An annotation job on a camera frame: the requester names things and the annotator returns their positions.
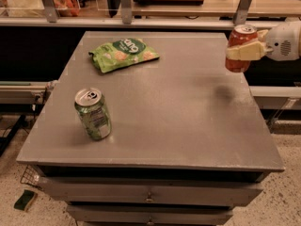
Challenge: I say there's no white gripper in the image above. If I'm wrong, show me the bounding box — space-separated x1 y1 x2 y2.
226 22 301 61

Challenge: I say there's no red coke can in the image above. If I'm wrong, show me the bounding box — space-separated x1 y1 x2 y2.
225 24 258 73

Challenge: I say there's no green rice chip bag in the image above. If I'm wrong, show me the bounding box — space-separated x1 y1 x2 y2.
88 38 160 73

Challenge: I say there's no green soda can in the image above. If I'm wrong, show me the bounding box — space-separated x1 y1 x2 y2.
74 88 111 140

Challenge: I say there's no orange snack bag on shelf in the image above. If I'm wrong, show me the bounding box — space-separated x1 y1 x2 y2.
54 0 79 17

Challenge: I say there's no grey drawer cabinet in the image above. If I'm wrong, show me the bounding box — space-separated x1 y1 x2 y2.
18 32 283 226

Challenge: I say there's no green yellow sponge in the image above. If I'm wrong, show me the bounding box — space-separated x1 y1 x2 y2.
14 189 37 212

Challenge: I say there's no metal shelf rail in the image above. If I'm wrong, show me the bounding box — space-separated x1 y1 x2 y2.
0 16 281 32

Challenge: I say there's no wire basket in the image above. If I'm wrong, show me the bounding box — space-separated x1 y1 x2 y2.
20 166 41 190

